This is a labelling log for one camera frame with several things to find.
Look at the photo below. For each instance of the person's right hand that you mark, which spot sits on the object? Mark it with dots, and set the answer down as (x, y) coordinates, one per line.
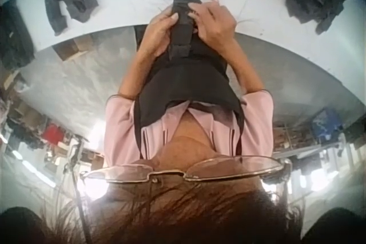
(218, 27)

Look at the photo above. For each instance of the person's left hand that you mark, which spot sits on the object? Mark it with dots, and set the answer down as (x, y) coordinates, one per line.
(155, 38)

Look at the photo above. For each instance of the brown cardboard box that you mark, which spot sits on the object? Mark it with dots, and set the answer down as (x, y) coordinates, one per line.
(73, 48)

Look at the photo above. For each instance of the black metal stand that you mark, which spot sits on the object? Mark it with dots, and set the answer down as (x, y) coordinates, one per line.
(76, 152)

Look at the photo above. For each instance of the red fabric bundle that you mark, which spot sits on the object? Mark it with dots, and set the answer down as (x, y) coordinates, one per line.
(53, 134)

